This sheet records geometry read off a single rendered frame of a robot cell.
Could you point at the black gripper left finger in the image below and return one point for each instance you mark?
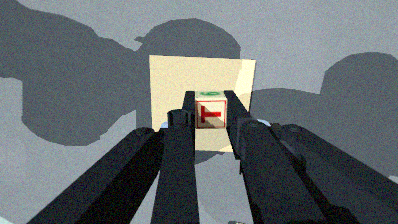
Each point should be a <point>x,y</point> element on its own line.
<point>112,189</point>

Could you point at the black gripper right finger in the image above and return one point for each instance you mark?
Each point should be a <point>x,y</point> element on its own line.
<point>346,190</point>

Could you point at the white letter block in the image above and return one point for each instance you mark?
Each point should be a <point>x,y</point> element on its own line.
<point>210,110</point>

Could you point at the beige mat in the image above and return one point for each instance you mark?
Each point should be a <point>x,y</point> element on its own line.
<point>172,76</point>

